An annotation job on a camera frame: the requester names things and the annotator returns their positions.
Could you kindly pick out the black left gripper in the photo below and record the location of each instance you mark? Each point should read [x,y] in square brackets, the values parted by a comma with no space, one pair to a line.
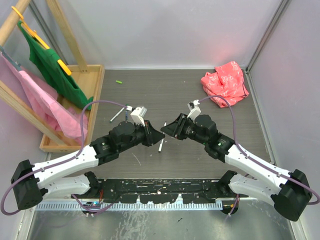
[152,135]

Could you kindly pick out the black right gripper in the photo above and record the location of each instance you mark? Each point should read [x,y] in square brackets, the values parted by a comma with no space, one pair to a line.
[175,129]

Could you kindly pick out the white pen with black end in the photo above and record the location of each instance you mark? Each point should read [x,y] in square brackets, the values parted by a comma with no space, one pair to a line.
[162,141]

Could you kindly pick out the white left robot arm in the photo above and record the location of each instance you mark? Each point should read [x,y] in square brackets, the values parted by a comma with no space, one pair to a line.
[29,180]

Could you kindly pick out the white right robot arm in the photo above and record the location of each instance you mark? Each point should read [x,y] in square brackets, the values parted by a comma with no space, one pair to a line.
[288,192]

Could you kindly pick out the white marker with green end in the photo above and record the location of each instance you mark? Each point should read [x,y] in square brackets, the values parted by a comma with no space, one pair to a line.
[117,114]

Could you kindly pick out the coral patterned cloth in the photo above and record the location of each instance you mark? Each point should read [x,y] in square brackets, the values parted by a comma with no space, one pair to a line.
[227,83]

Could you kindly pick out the wooden rack base tray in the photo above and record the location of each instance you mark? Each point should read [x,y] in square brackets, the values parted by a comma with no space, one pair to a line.
[87,88]

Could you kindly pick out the pink cloth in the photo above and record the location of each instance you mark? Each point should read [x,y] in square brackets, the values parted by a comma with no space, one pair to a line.
[44,102]

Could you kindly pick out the green cloth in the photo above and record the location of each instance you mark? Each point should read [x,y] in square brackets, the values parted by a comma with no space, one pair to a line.
[46,62]

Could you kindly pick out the yellow clothes hanger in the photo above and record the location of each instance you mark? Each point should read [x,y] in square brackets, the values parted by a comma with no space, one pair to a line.
[35,36]

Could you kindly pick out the blue-grey clothes hanger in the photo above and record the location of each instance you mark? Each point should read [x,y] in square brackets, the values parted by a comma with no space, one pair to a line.
[16,65]

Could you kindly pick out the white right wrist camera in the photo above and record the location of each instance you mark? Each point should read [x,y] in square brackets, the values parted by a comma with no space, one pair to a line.
[194,109]

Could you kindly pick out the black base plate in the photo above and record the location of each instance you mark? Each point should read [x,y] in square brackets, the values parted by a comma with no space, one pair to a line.
[157,191]

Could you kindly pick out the aluminium frame post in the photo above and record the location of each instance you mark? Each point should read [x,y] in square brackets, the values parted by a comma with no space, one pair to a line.
[279,12]

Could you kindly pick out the grey slotted cable duct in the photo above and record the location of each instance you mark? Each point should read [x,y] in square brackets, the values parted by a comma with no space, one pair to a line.
[176,206]

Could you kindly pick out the wooden rack frame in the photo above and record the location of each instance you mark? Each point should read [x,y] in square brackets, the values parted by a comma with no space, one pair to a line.
[10,97]

